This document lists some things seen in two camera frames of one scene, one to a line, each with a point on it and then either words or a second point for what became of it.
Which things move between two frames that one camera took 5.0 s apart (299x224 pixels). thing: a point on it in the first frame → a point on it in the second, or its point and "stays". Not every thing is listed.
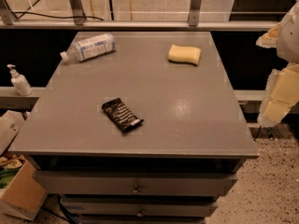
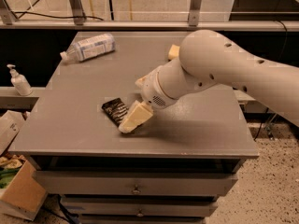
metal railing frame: [194, 22] stays
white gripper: [290, 37] → [150, 89]
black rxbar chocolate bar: [121, 115] stays
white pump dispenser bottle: [20, 81] stays
